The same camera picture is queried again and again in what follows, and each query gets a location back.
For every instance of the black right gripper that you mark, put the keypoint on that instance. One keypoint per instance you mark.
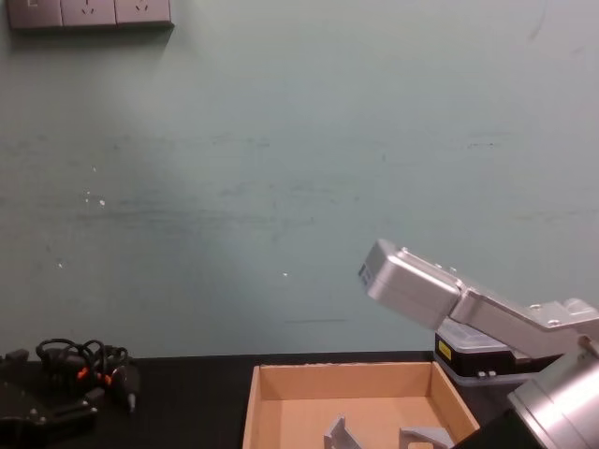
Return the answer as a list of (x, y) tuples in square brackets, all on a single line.
[(498, 435)]

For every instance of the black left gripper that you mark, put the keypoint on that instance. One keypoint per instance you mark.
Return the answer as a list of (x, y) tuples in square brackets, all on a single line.
[(18, 416)]

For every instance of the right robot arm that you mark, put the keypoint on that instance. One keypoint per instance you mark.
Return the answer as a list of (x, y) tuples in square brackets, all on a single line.
[(412, 280)]

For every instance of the clear plastic case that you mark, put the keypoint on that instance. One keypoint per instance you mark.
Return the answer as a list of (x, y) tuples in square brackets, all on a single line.
[(472, 362)]

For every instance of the black table cloth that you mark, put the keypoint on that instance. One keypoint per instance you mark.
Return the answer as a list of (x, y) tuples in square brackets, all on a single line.
[(187, 411)]

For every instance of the shallow brown cardboard tray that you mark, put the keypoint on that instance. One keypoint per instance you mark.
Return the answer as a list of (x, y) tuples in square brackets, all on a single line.
[(346, 381)]

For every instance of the grey wall switch plate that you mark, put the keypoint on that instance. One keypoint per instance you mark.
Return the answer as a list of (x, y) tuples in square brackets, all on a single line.
[(35, 11)]

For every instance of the grey wall socket plate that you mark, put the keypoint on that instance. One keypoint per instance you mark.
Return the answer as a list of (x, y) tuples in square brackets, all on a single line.
[(144, 10), (89, 10)]

